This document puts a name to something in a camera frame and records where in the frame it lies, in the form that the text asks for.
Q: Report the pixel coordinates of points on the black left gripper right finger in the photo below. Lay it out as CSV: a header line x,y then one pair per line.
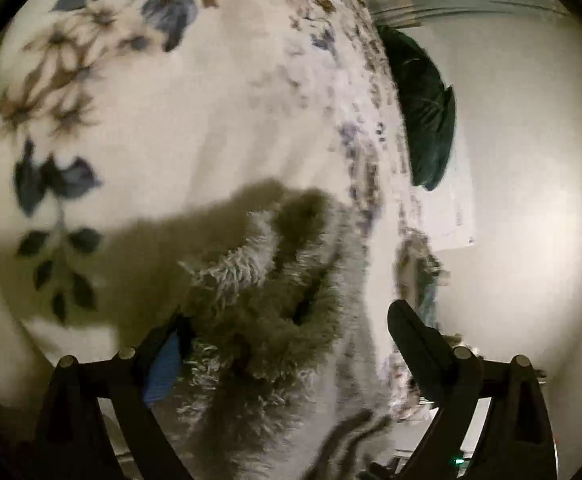
x,y
516,440

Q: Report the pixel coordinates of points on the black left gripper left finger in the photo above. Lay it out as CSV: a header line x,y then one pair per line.
x,y
71,437

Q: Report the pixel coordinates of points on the grey fluffy pants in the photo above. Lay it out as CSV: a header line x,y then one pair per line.
x,y
276,368

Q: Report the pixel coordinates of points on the dark green pillow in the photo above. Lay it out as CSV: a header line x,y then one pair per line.
x,y
428,107

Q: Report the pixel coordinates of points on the cream floral checkered blanket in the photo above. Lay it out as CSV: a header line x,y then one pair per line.
x,y
145,109

